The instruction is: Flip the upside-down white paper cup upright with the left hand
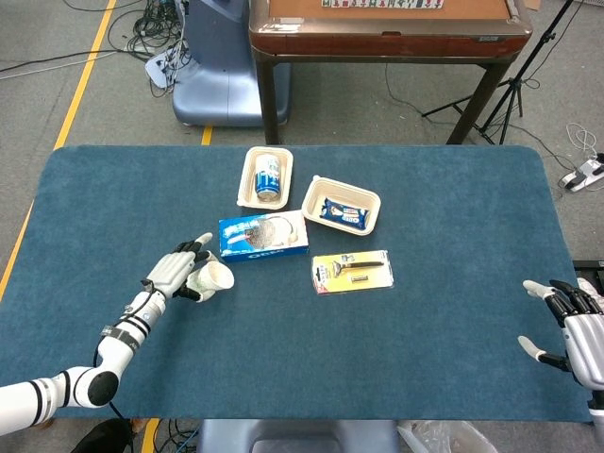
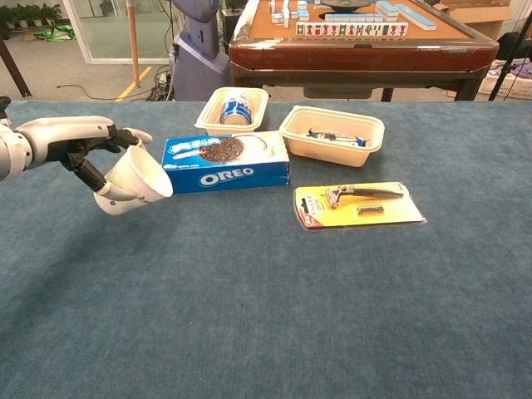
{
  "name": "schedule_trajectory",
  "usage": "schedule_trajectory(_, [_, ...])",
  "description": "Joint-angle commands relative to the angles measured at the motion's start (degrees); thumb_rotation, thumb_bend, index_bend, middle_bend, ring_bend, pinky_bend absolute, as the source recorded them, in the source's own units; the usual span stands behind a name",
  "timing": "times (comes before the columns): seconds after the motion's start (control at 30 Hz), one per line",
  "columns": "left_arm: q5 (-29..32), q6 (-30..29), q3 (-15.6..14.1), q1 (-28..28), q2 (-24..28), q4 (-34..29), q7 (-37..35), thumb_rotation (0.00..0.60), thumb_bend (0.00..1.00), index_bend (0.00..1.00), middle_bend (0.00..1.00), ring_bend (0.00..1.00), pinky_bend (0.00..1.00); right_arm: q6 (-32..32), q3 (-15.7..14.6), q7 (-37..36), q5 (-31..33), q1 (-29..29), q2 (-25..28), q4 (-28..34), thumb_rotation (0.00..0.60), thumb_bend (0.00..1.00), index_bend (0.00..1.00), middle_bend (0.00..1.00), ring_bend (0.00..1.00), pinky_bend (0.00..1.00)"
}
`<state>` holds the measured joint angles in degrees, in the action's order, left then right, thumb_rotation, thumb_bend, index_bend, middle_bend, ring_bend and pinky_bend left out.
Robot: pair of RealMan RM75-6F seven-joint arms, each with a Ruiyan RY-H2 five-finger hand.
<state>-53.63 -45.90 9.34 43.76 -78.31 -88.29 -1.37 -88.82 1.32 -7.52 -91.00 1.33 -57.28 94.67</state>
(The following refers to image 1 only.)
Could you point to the blue-grey robot chassis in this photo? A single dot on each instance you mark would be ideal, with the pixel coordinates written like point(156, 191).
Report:
point(297, 436)

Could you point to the row of mahjong tiles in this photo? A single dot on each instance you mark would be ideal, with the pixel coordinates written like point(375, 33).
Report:
point(382, 4)

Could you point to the blue Oreo box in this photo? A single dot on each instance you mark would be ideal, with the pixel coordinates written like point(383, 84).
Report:
point(262, 236)

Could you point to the clear plastic bag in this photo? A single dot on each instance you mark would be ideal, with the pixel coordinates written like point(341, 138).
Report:
point(443, 436)

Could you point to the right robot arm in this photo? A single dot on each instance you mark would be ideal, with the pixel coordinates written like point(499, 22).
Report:
point(595, 406)

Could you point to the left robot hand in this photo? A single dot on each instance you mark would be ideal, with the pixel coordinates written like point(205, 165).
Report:
point(177, 271)

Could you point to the white power strip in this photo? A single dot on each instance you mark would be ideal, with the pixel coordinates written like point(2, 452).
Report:
point(581, 176)

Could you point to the blue cookie packet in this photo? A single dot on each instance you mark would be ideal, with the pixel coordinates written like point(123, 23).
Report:
point(344, 213)

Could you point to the white paper cup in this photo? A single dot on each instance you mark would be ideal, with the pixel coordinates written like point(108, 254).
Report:
point(212, 280)

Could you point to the beige tray with tab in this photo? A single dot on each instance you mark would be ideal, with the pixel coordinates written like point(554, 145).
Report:
point(342, 207)

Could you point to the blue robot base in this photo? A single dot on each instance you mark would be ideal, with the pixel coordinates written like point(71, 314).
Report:
point(222, 71)

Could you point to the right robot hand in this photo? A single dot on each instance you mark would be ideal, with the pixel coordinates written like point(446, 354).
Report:
point(578, 330)

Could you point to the beige rectangular tray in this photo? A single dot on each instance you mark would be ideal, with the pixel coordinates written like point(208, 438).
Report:
point(265, 178)

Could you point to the black bag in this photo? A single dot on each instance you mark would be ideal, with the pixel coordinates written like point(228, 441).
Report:
point(106, 436)

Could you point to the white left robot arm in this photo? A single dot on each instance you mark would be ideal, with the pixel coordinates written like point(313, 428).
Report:
point(89, 373)

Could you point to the blue beverage can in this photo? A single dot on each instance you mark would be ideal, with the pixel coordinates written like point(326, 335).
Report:
point(268, 177)

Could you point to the black tripod stand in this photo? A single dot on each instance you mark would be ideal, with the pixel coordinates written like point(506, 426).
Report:
point(509, 89)

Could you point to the razor blister pack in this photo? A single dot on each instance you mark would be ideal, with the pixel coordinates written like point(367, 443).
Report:
point(352, 272)

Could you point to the blue table mat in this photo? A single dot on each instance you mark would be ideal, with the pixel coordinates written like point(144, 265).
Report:
point(302, 302)

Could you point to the brown mahjong table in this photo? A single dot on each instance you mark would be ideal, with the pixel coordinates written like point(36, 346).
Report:
point(391, 42)

